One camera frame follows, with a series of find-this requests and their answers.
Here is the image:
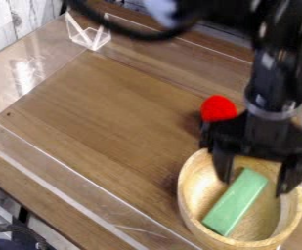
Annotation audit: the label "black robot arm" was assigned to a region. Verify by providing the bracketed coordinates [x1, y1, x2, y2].
[66, 0, 302, 195]

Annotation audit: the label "clear acrylic tray wall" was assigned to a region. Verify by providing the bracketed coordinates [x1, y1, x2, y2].
[0, 12, 302, 250]

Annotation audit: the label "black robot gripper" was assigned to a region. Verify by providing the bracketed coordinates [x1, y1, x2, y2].
[201, 111, 302, 196]

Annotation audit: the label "clear acrylic corner bracket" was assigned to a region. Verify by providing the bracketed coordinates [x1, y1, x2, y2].
[65, 13, 111, 51]

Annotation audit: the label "black cable loop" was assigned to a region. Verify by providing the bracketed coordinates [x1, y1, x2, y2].
[0, 224, 50, 250]

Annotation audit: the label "brown wooden bowl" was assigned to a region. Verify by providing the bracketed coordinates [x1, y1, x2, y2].
[177, 149, 302, 250]

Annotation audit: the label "green rectangular block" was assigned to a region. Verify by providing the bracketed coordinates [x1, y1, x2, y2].
[202, 168, 269, 236]

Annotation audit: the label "red knitted strawberry toy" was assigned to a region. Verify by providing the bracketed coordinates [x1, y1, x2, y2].
[201, 95, 238, 122]

